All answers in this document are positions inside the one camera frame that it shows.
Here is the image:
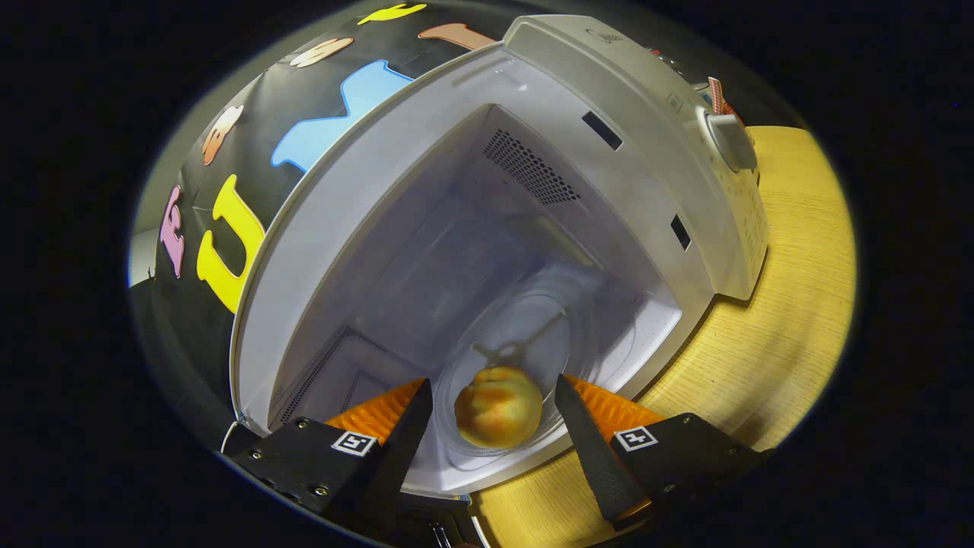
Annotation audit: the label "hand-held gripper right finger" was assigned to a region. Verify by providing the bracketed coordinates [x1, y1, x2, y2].
[554, 373, 769, 534]

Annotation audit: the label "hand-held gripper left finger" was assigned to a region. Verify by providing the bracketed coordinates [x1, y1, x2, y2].
[228, 378, 434, 526]

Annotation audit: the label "golden bread bun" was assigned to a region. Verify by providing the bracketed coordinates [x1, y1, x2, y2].
[454, 365, 544, 449]

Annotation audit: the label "white microwave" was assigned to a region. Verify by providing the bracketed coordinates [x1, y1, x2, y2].
[228, 14, 771, 503]

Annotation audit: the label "glass microwave turntable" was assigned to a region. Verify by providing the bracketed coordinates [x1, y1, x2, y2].
[432, 266, 636, 457]

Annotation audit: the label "red striped straw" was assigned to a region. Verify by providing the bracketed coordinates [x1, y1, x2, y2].
[706, 76, 740, 123]

